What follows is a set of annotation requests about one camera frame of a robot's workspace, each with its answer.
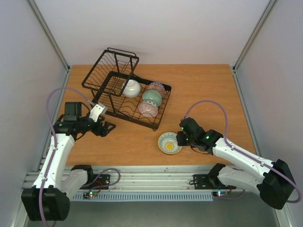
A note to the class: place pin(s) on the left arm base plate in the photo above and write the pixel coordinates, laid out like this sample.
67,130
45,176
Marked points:
103,180

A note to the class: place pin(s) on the teal green bowl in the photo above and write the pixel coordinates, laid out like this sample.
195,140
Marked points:
152,95

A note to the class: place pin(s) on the grey slotted cable duct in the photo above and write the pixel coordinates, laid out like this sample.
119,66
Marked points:
143,196

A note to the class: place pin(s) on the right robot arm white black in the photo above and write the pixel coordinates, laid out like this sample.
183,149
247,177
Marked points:
271,180

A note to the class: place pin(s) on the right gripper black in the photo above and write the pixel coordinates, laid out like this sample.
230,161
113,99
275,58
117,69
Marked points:
183,138

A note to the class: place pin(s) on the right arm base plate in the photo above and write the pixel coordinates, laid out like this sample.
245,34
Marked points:
202,182

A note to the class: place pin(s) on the blue orange patterned bowl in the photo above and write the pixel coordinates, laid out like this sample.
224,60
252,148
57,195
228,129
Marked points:
157,86

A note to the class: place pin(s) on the red white patterned bowl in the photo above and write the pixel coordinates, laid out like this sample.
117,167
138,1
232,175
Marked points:
148,108

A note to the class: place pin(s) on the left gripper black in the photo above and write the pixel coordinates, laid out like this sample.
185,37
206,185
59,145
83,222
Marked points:
104,132

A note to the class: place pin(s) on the yellow blue patterned bowl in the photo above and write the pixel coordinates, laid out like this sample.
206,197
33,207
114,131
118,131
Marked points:
168,144

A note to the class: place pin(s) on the white ceramic bowl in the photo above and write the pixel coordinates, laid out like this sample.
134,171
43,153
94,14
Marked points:
132,89

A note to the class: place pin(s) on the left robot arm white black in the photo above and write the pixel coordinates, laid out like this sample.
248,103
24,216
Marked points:
48,199

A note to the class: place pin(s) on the black wire dish rack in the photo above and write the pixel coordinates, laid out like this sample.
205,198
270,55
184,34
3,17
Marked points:
106,81

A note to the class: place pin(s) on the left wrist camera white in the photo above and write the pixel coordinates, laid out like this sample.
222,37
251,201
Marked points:
98,110

